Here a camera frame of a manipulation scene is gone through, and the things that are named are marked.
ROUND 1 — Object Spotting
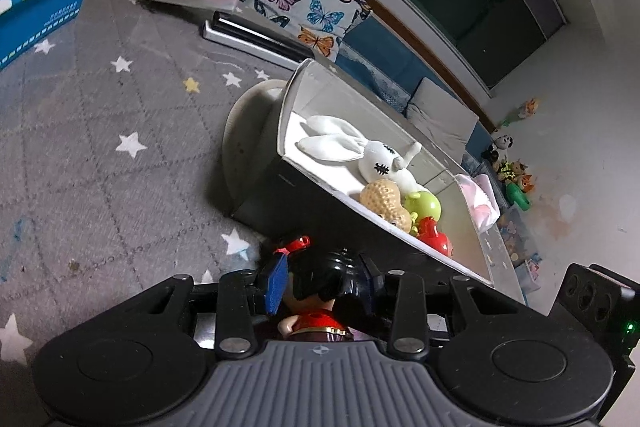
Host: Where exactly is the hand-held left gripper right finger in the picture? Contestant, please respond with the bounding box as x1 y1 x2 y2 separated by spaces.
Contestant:
357 252 506 355

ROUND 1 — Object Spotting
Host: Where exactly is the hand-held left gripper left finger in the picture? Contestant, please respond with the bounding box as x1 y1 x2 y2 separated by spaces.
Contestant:
135 252 288 354

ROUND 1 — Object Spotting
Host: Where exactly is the black-haired doll figurine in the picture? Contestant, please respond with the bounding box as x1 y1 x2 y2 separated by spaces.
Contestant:
272 234 373 344

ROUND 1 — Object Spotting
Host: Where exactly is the red round toy pig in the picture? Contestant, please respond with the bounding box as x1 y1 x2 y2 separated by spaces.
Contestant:
416 217 453 256

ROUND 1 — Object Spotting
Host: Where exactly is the dark cardboard box white inside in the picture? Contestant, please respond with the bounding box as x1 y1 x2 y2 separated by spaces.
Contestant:
230 59 526 303

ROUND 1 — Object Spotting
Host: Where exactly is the beige toy peanut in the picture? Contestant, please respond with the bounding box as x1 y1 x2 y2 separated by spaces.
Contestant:
360 179 412 230

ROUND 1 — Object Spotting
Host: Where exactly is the green apple toy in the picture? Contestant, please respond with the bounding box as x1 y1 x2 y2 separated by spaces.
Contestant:
402 189 442 235

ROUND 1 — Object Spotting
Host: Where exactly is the white plush rabbit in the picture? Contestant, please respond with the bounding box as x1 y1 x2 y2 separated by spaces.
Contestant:
295 114 423 198

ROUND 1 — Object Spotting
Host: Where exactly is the clear plastic storage bin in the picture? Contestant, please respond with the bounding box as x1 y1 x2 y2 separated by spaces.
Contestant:
500 207 543 295

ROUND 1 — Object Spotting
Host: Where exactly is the pink white cloth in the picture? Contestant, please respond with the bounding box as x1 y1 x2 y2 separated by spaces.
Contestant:
455 173 501 235

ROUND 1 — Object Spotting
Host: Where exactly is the pile of plush toys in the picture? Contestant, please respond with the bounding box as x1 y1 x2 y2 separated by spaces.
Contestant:
480 97 540 212

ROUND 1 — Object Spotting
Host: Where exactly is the beige cushion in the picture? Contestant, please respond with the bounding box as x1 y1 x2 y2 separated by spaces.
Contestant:
405 77 481 152

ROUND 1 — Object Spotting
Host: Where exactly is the grey star-patterned tablecloth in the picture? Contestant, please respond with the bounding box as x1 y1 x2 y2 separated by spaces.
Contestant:
0 0 501 368

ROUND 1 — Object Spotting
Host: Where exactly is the blue sofa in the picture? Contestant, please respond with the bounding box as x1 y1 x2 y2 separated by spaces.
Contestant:
335 14 493 168

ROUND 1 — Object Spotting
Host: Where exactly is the black and silver flat box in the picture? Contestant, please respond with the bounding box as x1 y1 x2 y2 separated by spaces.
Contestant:
202 11 316 70

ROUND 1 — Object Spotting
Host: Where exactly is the butterfly print pillow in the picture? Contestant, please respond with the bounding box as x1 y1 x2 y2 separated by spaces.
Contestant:
240 0 373 62

